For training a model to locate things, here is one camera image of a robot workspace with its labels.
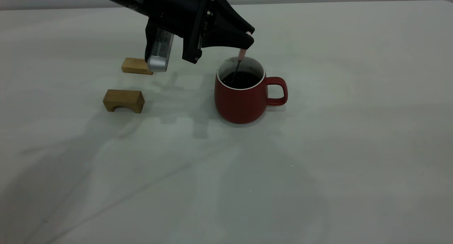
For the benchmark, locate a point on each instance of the arched wooden block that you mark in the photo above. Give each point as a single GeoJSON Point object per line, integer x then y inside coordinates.
{"type": "Point", "coordinates": [124, 98]}

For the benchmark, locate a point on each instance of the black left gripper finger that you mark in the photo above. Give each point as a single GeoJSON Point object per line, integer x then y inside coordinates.
{"type": "Point", "coordinates": [230, 15]}
{"type": "Point", "coordinates": [226, 40]}

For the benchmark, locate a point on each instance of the flat rectangular wooden block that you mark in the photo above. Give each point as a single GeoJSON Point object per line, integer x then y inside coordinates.
{"type": "Point", "coordinates": [132, 65]}

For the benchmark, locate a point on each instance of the dark coffee liquid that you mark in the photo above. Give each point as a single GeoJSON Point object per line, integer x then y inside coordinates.
{"type": "Point", "coordinates": [246, 81]}

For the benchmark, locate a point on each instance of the red ceramic mug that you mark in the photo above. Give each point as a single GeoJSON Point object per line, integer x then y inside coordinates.
{"type": "Point", "coordinates": [240, 106]}

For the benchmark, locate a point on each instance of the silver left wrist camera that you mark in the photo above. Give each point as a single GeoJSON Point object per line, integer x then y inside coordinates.
{"type": "Point", "coordinates": [160, 51]}

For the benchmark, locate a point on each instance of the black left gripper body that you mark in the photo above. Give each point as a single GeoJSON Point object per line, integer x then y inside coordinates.
{"type": "Point", "coordinates": [184, 13]}

